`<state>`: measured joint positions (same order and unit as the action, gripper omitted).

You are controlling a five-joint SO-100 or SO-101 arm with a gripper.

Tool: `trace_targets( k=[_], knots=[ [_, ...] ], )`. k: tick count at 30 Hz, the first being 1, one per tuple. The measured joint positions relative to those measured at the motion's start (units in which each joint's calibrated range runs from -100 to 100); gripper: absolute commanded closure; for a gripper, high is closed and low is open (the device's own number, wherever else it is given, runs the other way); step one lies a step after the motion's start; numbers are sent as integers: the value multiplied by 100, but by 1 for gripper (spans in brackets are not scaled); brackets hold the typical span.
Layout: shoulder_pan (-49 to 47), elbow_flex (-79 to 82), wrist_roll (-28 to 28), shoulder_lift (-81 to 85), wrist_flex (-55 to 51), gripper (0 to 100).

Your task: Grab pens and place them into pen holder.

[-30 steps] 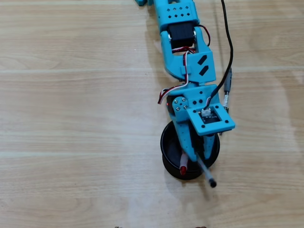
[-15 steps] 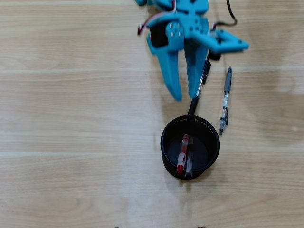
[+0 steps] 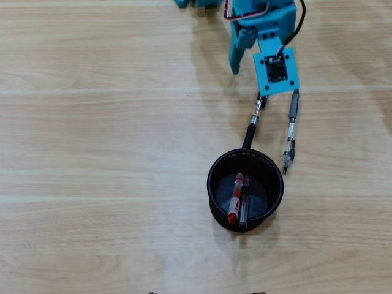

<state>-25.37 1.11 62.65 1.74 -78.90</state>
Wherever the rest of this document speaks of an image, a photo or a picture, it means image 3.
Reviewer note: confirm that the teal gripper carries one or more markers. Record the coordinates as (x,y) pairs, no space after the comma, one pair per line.
(235,52)

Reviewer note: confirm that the red and white pen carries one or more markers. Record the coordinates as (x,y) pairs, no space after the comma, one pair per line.
(235,203)

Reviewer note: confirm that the clear pen black cap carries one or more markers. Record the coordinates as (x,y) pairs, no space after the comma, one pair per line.
(244,208)

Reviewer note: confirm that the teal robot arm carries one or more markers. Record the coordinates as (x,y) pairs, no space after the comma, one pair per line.
(183,2)

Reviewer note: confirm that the black gel pen clear end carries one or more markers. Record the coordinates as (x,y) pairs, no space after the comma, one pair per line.
(294,104)

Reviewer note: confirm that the black pen chrome tip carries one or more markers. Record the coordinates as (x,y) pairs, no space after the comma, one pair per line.
(248,134)

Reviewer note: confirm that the black mesh pen holder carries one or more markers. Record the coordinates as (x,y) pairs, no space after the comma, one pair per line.
(214,171)

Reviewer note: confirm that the teal camera mount plate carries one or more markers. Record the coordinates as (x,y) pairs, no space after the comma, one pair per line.
(260,85)

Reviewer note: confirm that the black camera board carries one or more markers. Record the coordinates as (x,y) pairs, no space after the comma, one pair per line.
(275,72)

